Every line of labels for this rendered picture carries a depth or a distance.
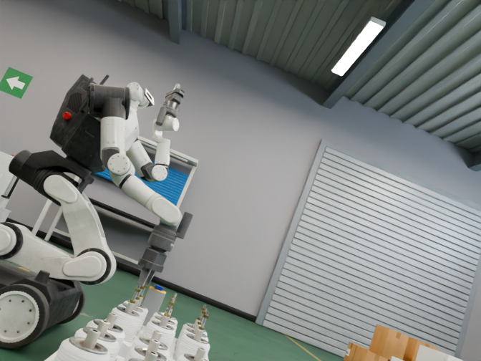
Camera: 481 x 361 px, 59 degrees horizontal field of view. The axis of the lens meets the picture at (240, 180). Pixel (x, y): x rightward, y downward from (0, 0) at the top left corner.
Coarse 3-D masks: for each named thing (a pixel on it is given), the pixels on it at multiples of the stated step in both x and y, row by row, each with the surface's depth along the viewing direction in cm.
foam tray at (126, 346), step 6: (138, 330) 150; (144, 330) 154; (138, 336) 141; (126, 342) 126; (174, 342) 154; (120, 348) 125; (126, 348) 125; (174, 348) 144; (120, 354) 125; (126, 354) 125; (174, 354) 138; (168, 360) 126; (174, 360) 127
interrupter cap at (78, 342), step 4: (72, 340) 79; (76, 340) 80; (80, 340) 81; (72, 344) 77; (76, 344) 77; (80, 344) 80; (96, 344) 83; (100, 344) 83; (80, 348) 77; (84, 348) 77; (88, 348) 78; (96, 348) 81; (100, 348) 81; (104, 348) 82; (92, 352) 77; (96, 352) 77; (100, 352) 78; (104, 352) 79
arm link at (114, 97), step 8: (96, 88) 155; (104, 88) 156; (112, 88) 158; (120, 88) 159; (96, 96) 154; (104, 96) 155; (112, 96) 157; (120, 96) 158; (96, 104) 156; (104, 104) 156; (112, 104) 156; (120, 104) 158; (104, 112) 156; (112, 112) 155; (120, 112) 157
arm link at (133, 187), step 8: (112, 176) 151; (120, 176) 151; (128, 176) 152; (120, 184) 151; (128, 184) 151; (136, 184) 151; (144, 184) 153; (128, 192) 151; (136, 192) 151; (144, 192) 151; (152, 192) 152; (136, 200) 152; (144, 200) 151
